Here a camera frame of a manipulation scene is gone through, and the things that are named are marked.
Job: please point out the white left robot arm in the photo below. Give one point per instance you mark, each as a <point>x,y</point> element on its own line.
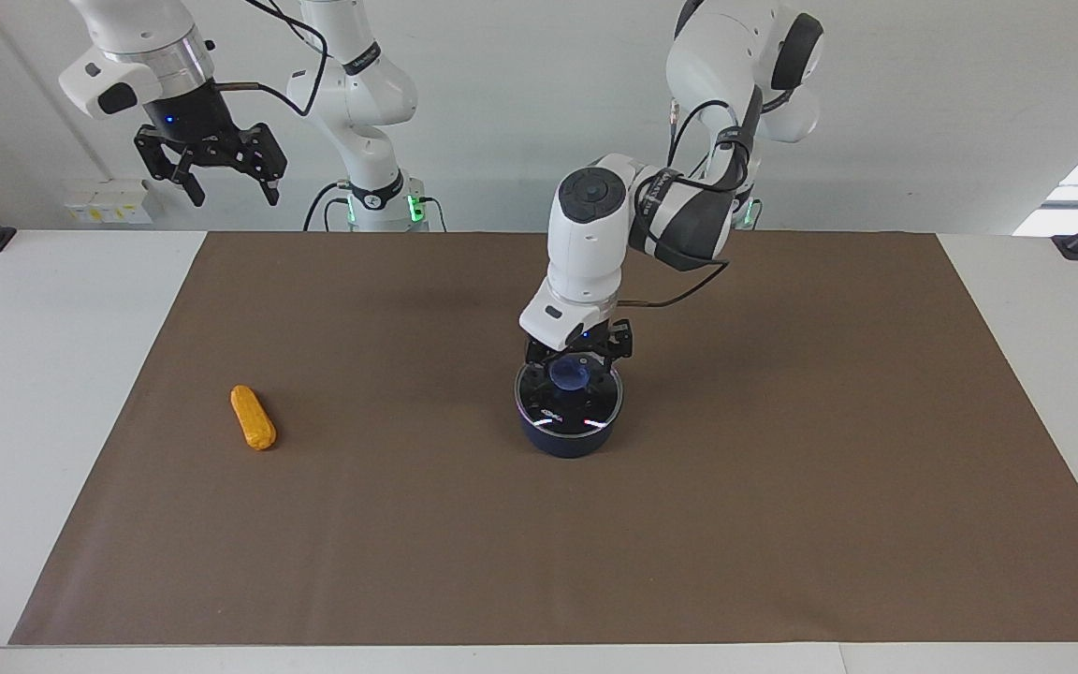
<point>586,243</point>

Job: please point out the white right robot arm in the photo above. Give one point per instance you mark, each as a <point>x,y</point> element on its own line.
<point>361,94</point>

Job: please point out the dark blue pot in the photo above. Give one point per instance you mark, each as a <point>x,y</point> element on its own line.
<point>569,442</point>

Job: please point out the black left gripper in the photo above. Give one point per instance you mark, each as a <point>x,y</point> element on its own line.
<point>600,339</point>

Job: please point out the white wall socket box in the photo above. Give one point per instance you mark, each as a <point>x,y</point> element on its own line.
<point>109,203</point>

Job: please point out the brown table mat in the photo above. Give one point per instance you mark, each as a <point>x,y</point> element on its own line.
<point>408,543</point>

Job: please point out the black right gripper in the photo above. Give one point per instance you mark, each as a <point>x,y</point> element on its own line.
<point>193,122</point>

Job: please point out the glass lid with blue knob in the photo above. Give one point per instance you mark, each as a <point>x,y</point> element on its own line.
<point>569,407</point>

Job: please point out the yellow corn cob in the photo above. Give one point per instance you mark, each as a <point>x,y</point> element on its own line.
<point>253,418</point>

